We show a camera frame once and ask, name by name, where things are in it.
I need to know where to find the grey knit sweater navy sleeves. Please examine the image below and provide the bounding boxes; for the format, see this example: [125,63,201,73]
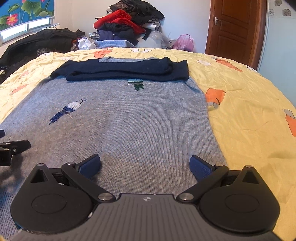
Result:
[1,57,226,238]

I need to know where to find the navy clothes in pile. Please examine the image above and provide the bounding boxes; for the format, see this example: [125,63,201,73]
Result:
[97,23,138,45]

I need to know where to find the black clothes atop pile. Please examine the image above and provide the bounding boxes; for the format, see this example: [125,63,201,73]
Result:
[109,1,165,25]

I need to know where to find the yellow floral bed sheet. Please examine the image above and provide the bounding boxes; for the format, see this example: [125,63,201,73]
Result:
[1,48,295,240]

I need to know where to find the window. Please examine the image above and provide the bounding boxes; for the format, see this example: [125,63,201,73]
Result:
[1,18,53,45]

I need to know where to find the black jacket on bed side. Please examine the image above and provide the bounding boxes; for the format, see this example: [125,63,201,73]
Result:
[1,28,85,82]

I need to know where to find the lotus flower window blind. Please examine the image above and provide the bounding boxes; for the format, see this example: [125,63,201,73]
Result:
[1,0,54,31]

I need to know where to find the white crumpled plastic bag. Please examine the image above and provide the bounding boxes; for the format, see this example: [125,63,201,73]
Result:
[78,37,96,50]

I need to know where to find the light blue folded towel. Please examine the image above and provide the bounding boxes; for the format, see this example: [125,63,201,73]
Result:
[94,40,134,49]

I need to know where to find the pink plastic bag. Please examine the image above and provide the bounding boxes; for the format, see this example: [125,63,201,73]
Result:
[173,34,194,52]

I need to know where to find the grey translucent plastic bag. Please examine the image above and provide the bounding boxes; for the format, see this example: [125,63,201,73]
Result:
[136,31,171,49]

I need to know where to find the brown wooden door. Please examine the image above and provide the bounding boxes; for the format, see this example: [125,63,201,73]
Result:
[205,0,267,69]

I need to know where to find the red garment on pile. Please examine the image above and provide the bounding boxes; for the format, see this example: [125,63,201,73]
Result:
[93,9,145,35]

